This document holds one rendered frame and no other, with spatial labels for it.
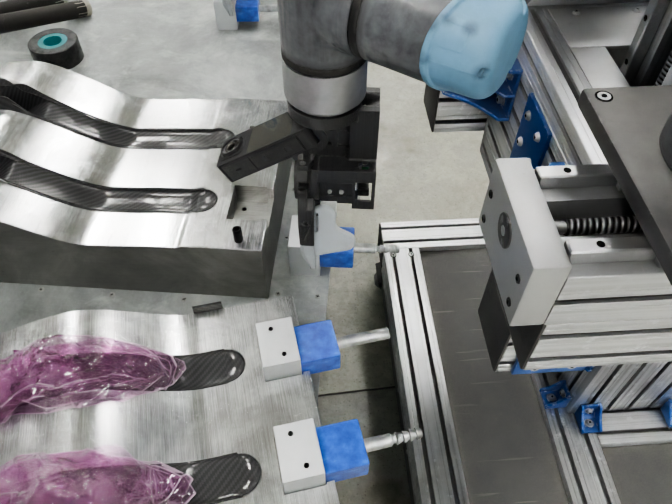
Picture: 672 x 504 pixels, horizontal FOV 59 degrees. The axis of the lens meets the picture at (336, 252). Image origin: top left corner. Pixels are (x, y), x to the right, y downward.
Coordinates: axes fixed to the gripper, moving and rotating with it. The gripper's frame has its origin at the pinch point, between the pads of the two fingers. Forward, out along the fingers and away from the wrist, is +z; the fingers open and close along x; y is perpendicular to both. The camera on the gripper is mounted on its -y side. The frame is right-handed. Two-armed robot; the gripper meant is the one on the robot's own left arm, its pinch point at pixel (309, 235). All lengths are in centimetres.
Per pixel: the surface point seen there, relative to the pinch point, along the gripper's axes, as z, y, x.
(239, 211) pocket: -1.7, -8.5, 1.9
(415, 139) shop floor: 85, 25, 119
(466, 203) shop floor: 85, 40, 88
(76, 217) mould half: -4.0, -25.9, -2.2
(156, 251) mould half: -3.2, -16.1, -5.9
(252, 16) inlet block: 2, -15, 52
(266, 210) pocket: -2.9, -5.0, 1.1
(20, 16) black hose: -1, -52, 45
